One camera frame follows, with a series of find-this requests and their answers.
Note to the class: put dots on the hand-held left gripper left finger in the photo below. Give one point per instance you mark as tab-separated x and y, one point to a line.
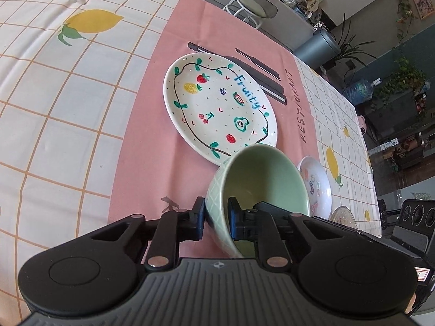
198	219

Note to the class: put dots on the clear glass plate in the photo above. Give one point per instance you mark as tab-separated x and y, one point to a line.
343	215

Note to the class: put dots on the pink space heater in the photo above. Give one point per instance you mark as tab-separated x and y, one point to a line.
363	125

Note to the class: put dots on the long-leaf potted plant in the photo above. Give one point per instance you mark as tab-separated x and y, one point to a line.
350	49

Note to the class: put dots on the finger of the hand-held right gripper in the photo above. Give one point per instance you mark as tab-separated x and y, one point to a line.
340	229

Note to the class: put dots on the lemon checked tablecloth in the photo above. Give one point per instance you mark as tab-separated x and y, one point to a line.
51	125

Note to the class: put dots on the climbing wall vine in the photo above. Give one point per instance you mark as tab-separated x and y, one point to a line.
404	10

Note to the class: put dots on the framed wall picture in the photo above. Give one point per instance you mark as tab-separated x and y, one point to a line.
419	1

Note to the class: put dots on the pink bottle print placemat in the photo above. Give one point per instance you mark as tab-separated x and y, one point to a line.
142	142

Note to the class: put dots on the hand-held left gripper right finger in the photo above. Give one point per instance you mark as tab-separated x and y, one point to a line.
234	220

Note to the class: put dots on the grey metal trash can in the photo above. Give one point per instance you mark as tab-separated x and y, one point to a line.
316	49

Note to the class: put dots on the white slim carton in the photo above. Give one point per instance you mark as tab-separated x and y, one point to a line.
385	144

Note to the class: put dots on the trailing ivy plant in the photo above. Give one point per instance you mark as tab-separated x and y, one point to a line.
404	78

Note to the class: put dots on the green ceramic bowl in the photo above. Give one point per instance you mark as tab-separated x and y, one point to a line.
265	173

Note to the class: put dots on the blue water bottle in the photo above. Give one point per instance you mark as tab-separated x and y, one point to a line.
360	91

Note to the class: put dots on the grey cabinet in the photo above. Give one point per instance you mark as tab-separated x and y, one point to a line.
390	115

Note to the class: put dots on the white fruit pattern plate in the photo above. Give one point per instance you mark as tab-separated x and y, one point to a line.
210	108

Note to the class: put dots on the small white sticker plate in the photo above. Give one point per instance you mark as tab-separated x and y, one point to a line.
319	183

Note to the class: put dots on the white rolling stool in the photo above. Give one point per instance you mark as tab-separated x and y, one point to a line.
255	5

